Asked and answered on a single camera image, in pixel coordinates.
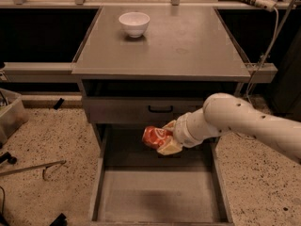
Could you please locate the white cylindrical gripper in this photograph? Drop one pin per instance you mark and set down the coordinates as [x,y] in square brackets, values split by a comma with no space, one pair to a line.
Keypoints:
[181,133]

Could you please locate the crushed red coke can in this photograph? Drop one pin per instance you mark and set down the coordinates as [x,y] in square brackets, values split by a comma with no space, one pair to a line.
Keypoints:
[155,137]

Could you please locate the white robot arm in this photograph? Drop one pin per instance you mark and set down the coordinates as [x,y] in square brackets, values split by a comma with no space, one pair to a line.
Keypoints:
[222,113]

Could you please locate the open grey middle drawer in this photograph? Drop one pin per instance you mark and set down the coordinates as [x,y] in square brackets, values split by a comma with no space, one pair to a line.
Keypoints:
[136,186]

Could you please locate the grey metal drawer cabinet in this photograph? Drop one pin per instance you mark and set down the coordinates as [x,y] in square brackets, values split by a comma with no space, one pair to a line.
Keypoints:
[185,52]

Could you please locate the closed grey top drawer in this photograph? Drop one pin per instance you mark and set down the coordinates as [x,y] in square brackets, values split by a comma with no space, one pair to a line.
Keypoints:
[135,111]

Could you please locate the small black floor block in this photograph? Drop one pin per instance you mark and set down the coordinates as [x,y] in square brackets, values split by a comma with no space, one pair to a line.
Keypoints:
[58,104]

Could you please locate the white ceramic bowl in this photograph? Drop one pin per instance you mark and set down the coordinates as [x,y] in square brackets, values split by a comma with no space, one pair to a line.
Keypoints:
[134,24]

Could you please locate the black object bottom floor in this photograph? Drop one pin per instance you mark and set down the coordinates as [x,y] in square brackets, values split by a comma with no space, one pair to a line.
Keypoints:
[61,220]

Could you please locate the clear plastic storage bin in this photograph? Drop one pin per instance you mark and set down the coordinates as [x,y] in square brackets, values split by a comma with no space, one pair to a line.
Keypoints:
[12,114]

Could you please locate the black clamp on floor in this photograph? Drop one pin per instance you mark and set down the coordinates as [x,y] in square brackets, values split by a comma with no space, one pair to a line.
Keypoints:
[8,157]

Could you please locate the black drawer handle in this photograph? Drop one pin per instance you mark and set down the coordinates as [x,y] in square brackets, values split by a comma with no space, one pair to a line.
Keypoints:
[160,109]

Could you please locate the right grey metal rail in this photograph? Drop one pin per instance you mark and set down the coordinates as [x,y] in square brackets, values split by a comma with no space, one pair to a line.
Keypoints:
[262,75]

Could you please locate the grey metal rail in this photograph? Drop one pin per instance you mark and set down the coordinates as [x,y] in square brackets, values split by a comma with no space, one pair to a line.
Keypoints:
[37,72]
[262,75]

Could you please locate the left grey metal rail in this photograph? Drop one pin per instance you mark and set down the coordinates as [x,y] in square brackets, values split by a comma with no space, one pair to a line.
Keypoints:
[37,72]

